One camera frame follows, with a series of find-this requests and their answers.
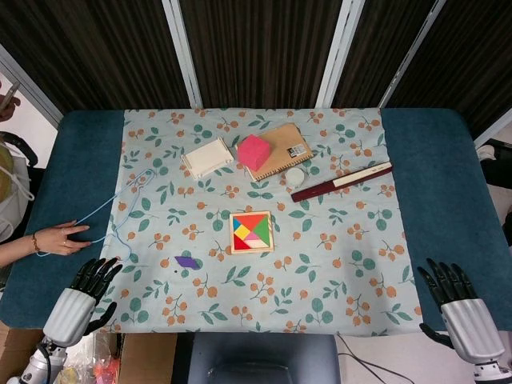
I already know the floral tablecloth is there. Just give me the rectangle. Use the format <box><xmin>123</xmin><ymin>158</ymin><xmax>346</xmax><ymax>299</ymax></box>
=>
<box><xmin>98</xmin><ymin>106</ymin><xmax>425</xmax><ymax>335</ymax></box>

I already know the dark folding partition screen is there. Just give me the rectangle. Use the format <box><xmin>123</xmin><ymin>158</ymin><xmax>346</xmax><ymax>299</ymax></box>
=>
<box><xmin>0</xmin><ymin>0</ymin><xmax>512</xmax><ymax>139</ymax></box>

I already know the person's hand with ring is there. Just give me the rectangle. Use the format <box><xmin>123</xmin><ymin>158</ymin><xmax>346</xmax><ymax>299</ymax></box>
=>
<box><xmin>34</xmin><ymin>220</ymin><xmax>93</xmax><ymax>257</ymax></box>

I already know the clear plastic bag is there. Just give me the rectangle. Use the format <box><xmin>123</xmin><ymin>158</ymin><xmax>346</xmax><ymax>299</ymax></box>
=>
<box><xmin>59</xmin><ymin>342</ymin><xmax>122</xmax><ymax>384</ymax></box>

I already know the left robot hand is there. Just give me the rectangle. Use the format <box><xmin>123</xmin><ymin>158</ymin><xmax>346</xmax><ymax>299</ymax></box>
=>
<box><xmin>42</xmin><ymin>258</ymin><xmax>123</xmax><ymax>347</ymax></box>

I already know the orange tangram triangle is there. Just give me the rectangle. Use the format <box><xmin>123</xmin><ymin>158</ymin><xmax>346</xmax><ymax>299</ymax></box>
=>
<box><xmin>234</xmin><ymin>214</ymin><xmax>268</xmax><ymax>234</ymax></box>

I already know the dark grey robot torso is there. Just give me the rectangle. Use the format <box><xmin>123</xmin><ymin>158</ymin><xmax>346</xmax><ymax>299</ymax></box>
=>
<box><xmin>186</xmin><ymin>332</ymin><xmax>342</xmax><ymax>384</ymax></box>

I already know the pink foam cube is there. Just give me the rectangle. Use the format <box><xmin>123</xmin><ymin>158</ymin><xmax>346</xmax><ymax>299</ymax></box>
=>
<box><xmin>236</xmin><ymin>134</ymin><xmax>273</xmax><ymax>171</ymax></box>

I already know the purple tangram piece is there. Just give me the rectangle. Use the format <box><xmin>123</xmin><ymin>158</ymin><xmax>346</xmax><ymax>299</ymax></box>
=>
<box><xmin>174</xmin><ymin>255</ymin><xmax>204</xmax><ymax>270</ymax></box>

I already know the dark red folding fan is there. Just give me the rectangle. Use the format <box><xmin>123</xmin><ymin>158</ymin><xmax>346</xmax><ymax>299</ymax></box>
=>
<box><xmin>290</xmin><ymin>161</ymin><xmax>394</xmax><ymax>203</ymax></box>

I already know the thin black cable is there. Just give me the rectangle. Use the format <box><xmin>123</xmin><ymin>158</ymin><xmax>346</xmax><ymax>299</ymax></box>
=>
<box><xmin>338</xmin><ymin>334</ymin><xmax>417</xmax><ymax>384</ymax></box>

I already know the cardboard box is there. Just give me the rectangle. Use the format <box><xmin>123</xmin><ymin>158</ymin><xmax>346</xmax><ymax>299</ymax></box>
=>
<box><xmin>0</xmin><ymin>322</ymin><xmax>178</xmax><ymax>384</ymax></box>

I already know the person's forearm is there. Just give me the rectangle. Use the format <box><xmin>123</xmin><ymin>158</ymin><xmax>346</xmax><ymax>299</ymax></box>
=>
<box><xmin>0</xmin><ymin>234</ymin><xmax>38</xmax><ymax>269</ymax></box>

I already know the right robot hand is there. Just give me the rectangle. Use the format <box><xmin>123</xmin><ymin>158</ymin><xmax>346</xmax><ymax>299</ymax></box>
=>
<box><xmin>417</xmin><ymin>258</ymin><xmax>506</xmax><ymax>365</ymax></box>

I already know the brown spiral notebook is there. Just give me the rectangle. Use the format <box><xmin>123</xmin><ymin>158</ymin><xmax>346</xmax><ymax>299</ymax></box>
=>
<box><xmin>234</xmin><ymin>122</ymin><xmax>314</xmax><ymax>183</ymax></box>

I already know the colourful tangram puzzle tray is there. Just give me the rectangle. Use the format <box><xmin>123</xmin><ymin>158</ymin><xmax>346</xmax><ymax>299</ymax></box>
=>
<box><xmin>229</xmin><ymin>210</ymin><xmax>276</xmax><ymax>255</ymax></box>

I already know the white shoe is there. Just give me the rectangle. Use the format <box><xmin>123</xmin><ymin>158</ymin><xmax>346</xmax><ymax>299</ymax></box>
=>
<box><xmin>475</xmin><ymin>143</ymin><xmax>498</xmax><ymax>162</ymax></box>

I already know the small white jar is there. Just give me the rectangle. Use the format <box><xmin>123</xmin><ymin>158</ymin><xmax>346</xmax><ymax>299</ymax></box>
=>
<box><xmin>284</xmin><ymin>167</ymin><xmax>307</xmax><ymax>188</ymax></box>

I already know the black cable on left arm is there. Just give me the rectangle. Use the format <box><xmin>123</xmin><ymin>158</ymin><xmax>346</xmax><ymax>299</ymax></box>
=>
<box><xmin>35</xmin><ymin>344</ymin><xmax>55</xmax><ymax>384</ymax></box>

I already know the white wooden tray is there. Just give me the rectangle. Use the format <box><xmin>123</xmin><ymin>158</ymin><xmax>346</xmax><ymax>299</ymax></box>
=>
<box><xmin>180</xmin><ymin>136</ymin><xmax>235</xmax><ymax>182</ymax></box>

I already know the light blue string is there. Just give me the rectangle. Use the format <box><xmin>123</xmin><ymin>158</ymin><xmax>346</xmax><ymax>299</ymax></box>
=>
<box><xmin>35</xmin><ymin>167</ymin><xmax>158</xmax><ymax>263</ymax></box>

